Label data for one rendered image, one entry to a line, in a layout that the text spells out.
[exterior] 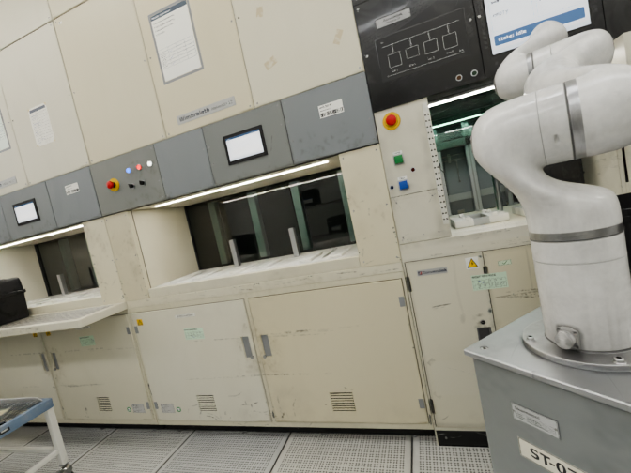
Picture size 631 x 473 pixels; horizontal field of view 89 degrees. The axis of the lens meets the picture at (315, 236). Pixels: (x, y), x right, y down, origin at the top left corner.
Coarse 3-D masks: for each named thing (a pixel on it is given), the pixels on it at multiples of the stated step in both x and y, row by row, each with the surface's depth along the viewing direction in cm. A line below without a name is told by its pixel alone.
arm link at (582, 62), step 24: (552, 48) 73; (576, 48) 66; (600, 48) 67; (552, 72) 58; (576, 72) 53; (600, 72) 45; (624, 72) 43; (576, 96) 45; (600, 96) 43; (624, 96) 42; (576, 120) 45; (600, 120) 44; (624, 120) 43; (576, 144) 47; (600, 144) 46; (624, 144) 45
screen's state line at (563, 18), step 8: (576, 8) 102; (560, 16) 104; (568, 16) 103; (576, 16) 102; (584, 16) 102; (528, 24) 106; (536, 24) 106; (512, 32) 108; (520, 32) 107; (528, 32) 107; (496, 40) 110; (504, 40) 109; (512, 40) 108
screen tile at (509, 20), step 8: (488, 0) 109; (496, 0) 108; (504, 0) 107; (512, 0) 107; (520, 0) 106; (528, 0) 106; (496, 8) 108; (520, 8) 106; (528, 8) 106; (504, 16) 108; (512, 16) 107; (520, 16) 107; (528, 16) 106; (496, 24) 109; (504, 24) 108; (512, 24) 108
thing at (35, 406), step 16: (0, 400) 160; (16, 400) 157; (32, 400) 154; (48, 400) 152; (16, 416) 143; (32, 416) 145; (48, 416) 152; (0, 432) 134; (0, 448) 166; (16, 448) 163; (32, 448) 160; (48, 448) 157; (64, 448) 156; (64, 464) 155
